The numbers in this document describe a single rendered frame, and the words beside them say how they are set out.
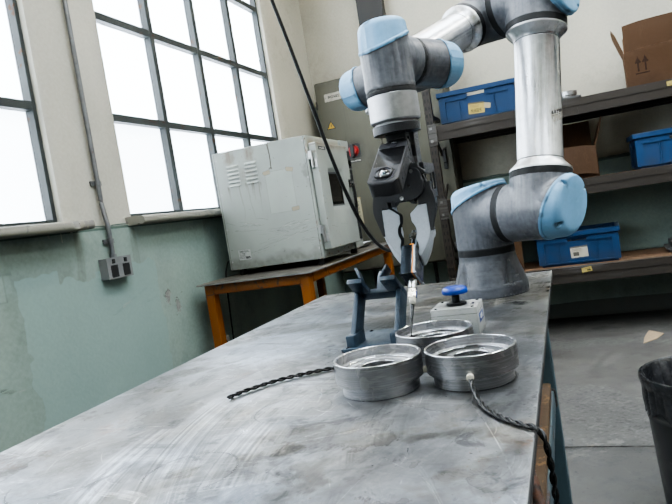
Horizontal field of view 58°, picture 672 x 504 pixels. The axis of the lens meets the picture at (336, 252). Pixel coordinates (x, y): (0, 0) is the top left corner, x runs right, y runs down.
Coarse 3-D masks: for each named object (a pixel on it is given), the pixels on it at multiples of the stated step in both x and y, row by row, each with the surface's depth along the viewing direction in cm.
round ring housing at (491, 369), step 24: (456, 336) 75; (480, 336) 75; (504, 336) 72; (432, 360) 68; (456, 360) 66; (480, 360) 65; (504, 360) 66; (456, 384) 67; (480, 384) 66; (504, 384) 67
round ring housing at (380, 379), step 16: (352, 352) 76; (368, 352) 77; (384, 352) 77; (400, 352) 76; (416, 352) 73; (336, 368) 70; (352, 368) 68; (368, 368) 67; (384, 368) 67; (400, 368) 68; (416, 368) 69; (352, 384) 68; (368, 384) 67; (384, 384) 67; (400, 384) 68; (416, 384) 70; (368, 400) 68
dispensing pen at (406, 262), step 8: (416, 232) 92; (416, 240) 92; (408, 248) 89; (408, 256) 89; (408, 264) 88; (400, 272) 88; (408, 272) 87; (408, 280) 89; (416, 280) 88; (408, 288) 88; (416, 288) 88; (408, 296) 87; (416, 296) 87
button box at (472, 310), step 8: (440, 304) 98; (448, 304) 95; (456, 304) 94; (464, 304) 94; (472, 304) 93; (480, 304) 95; (432, 312) 93; (440, 312) 93; (448, 312) 92; (456, 312) 92; (464, 312) 91; (472, 312) 91; (480, 312) 94; (432, 320) 93; (472, 320) 91; (480, 320) 93; (480, 328) 92
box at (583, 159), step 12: (600, 120) 383; (564, 132) 425; (576, 132) 422; (588, 132) 418; (564, 144) 424; (576, 144) 421; (588, 144) 418; (564, 156) 390; (576, 156) 387; (588, 156) 385; (576, 168) 387; (588, 168) 385
